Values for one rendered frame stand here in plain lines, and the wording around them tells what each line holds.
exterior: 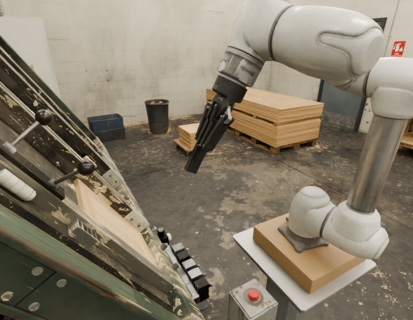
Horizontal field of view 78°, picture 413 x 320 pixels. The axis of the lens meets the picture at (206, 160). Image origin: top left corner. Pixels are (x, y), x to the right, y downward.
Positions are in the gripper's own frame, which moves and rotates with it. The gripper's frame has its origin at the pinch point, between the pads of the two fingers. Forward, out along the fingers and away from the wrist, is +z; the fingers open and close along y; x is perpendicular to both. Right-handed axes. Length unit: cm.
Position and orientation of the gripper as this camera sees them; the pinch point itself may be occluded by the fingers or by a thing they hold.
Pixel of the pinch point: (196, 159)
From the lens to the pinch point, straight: 62.7
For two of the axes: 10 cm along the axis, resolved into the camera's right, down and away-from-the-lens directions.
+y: 3.2, 4.1, -8.5
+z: -4.3, 8.7, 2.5
